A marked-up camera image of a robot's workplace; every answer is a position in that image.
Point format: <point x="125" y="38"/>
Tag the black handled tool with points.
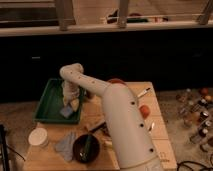
<point x="95" y="127"/>

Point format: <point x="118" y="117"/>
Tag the black bowl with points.
<point x="94" y="149"/>

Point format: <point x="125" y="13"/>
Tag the blue sponge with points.
<point x="66" y="112"/>

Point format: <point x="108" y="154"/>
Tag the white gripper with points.
<point x="71" y="92"/>

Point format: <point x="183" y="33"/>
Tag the grey crumpled cloth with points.
<point x="65" y="146"/>

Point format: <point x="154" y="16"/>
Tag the green plastic tray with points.
<point x="51" y="103"/>

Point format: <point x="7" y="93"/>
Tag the green utensil in bowl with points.
<point x="86" y="147"/>

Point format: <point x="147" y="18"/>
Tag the orange ball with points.
<point x="145" y="111"/>

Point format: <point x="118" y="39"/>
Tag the silver knife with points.
<point x="151" y="127"/>

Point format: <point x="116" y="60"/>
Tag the red round object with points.
<point x="116" y="80"/>

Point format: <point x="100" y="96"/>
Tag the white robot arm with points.
<point x="131" y="140"/>

